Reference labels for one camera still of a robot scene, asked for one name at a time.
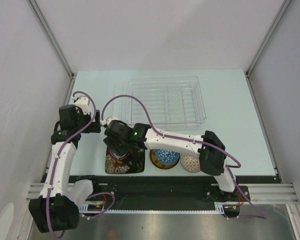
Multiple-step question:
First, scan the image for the light blue plastic cup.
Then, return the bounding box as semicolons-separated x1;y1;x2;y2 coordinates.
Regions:
109;150;128;160

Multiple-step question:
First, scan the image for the red black lacquer cup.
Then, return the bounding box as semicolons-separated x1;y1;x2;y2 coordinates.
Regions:
107;149;132;161

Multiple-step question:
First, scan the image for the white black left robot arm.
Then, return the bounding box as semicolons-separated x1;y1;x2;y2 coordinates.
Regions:
28;97;101;234

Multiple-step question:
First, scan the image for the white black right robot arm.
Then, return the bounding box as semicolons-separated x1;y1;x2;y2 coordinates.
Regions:
100;117;241;201

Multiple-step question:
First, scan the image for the black floral square plate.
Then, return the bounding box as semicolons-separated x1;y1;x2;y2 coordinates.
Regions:
105;148;145;175

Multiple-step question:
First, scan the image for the yellow round saucer plate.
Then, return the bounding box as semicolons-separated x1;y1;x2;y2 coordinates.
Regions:
149;149;179;170

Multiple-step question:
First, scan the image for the blue triangle pattern bowl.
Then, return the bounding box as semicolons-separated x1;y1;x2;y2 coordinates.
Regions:
154;149;181;166

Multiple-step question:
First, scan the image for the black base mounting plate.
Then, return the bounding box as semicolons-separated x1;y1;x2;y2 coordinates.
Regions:
65;175;281;202

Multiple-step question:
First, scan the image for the brown lattice pattern bowl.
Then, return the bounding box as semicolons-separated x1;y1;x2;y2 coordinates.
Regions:
180;154;201;173

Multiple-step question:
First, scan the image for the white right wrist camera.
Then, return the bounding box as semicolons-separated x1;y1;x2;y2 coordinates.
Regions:
99;116;119;128

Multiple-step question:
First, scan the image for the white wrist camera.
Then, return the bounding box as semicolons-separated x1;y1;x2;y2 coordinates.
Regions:
99;116;119;128
71;95;91;115

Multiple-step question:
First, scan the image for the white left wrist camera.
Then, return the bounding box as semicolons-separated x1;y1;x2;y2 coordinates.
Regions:
71;95;91;115

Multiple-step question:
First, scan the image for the left aluminium frame post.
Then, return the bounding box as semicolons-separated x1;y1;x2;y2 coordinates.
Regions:
26;0;75;80

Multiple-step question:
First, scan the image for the aluminium frame post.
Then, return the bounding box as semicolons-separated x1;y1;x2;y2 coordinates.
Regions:
245;0;294;78
26;0;75;80

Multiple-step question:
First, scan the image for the white slotted cable duct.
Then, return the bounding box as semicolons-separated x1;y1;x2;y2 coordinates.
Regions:
79;203;239;216

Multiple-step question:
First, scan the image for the right aluminium frame post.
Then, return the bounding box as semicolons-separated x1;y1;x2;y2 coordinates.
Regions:
245;0;294;78

